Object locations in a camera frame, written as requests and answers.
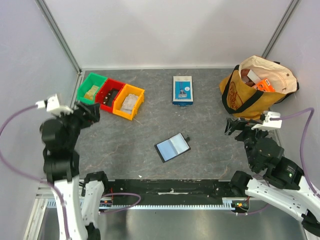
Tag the red plastic bin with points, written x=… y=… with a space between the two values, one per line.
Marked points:
x=107 y=86

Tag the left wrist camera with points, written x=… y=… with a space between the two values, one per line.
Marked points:
x=54 y=106

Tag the blue white box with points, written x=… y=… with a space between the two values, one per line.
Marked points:
x=182 y=91

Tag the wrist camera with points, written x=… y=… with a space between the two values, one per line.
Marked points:
x=54 y=106
x=271 y=121

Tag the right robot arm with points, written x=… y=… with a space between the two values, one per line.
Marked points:
x=286 y=185

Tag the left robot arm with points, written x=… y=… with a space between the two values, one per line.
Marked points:
x=77 y=220

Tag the tan blocks in green bin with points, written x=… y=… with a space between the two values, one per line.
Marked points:
x=91 y=92

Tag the plastic bags in yellow bin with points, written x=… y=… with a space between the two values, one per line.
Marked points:
x=129 y=103

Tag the orange box in bag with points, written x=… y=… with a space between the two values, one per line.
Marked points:
x=264 y=86

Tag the black card holder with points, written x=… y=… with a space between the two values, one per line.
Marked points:
x=172 y=147

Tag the black parts in red bin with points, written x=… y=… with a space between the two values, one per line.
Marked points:
x=109 y=97

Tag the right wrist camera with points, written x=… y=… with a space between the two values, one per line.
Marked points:
x=271 y=121

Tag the yellow plastic bin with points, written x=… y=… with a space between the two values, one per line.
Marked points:
x=128 y=89

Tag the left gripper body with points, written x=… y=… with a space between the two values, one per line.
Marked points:
x=74 y=120

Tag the yellow canvas tote bag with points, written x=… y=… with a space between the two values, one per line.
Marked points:
x=241 y=100

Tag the green plastic bin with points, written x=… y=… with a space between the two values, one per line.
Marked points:
x=92 y=79

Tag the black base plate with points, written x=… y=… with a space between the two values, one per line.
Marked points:
x=174 y=192

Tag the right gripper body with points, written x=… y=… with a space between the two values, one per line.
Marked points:
x=240 y=127

